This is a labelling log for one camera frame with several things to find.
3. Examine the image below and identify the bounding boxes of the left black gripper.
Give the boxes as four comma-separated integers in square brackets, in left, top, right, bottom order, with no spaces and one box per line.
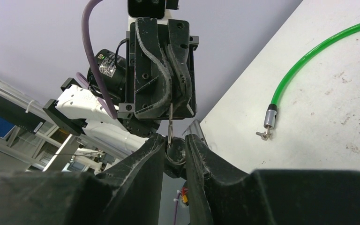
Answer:
[118,18,199,120]

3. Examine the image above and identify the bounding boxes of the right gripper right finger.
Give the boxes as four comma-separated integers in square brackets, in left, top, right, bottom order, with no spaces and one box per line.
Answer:
[185,135,360,225]

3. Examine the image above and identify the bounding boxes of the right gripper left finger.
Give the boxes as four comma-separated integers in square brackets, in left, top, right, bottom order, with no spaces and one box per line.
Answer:
[0,135,165,225]

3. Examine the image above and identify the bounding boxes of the cable lock keys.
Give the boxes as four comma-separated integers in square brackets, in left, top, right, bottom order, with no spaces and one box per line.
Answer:
[255,128,272,141]

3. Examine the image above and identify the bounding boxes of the padlock keys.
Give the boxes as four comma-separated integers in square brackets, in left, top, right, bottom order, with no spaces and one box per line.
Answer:
[165,103,185,165]

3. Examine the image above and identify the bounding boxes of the green cable lock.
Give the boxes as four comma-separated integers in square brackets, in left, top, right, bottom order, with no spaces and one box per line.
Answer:
[263,23,360,130]

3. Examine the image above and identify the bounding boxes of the brass padlock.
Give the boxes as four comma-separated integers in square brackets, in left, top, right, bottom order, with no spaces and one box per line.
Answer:
[182,119,207,145]

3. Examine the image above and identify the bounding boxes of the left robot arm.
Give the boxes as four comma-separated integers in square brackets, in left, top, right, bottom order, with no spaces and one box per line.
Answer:
[43,18,199,155]

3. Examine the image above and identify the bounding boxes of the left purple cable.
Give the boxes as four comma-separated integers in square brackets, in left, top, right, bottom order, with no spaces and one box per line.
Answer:
[75,0,119,120]

